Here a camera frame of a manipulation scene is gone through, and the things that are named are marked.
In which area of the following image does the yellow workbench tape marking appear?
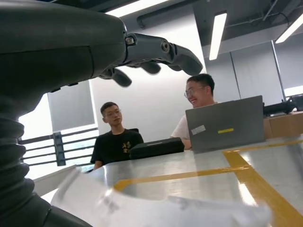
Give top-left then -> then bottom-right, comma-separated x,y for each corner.
113,139 -> 303,227

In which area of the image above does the grey window blind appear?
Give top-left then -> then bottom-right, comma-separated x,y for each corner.
47,79 -> 96,132

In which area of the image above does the grey window railing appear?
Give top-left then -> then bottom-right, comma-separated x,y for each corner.
18,127 -> 99,167

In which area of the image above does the long ceiling light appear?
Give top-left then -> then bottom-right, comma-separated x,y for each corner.
105,0 -> 171,18
275,12 -> 303,44
209,12 -> 227,61

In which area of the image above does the person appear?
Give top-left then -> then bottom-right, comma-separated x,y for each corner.
91,102 -> 144,170
171,73 -> 219,150

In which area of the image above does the black flat case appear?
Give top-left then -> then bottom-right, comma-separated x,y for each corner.
128,137 -> 185,160

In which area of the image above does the grey laptop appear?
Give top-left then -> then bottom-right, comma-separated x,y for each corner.
185,95 -> 265,154

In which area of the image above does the black device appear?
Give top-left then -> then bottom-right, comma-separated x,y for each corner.
263,95 -> 303,117

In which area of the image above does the brown cardboard box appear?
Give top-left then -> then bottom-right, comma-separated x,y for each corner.
263,111 -> 303,140

